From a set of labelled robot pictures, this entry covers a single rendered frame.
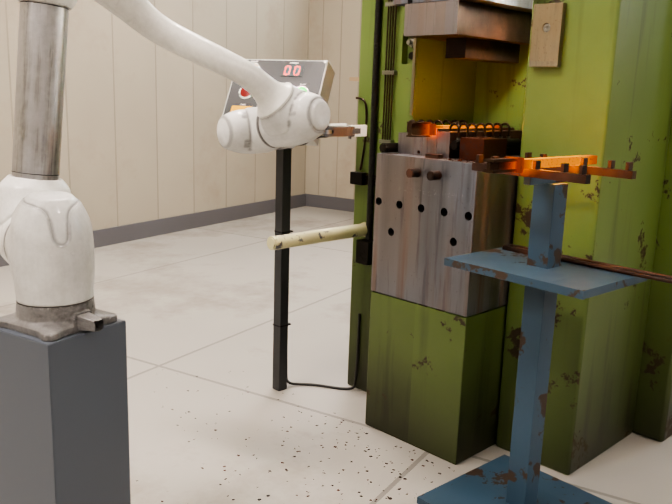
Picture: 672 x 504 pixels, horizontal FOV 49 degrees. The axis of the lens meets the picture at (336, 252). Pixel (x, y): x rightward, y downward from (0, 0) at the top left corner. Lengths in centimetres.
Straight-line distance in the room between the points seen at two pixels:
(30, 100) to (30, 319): 48
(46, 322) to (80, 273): 12
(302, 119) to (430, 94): 103
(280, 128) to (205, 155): 448
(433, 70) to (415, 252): 66
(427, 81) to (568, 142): 59
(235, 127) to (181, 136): 418
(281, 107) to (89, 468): 87
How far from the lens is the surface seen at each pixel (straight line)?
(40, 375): 159
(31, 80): 176
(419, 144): 231
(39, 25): 176
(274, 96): 163
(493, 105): 273
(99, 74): 533
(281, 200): 263
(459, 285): 219
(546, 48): 222
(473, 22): 231
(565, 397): 232
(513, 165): 176
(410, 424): 244
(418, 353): 233
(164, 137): 576
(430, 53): 257
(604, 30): 217
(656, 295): 261
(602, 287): 180
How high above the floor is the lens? 109
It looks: 12 degrees down
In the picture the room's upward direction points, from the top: 2 degrees clockwise
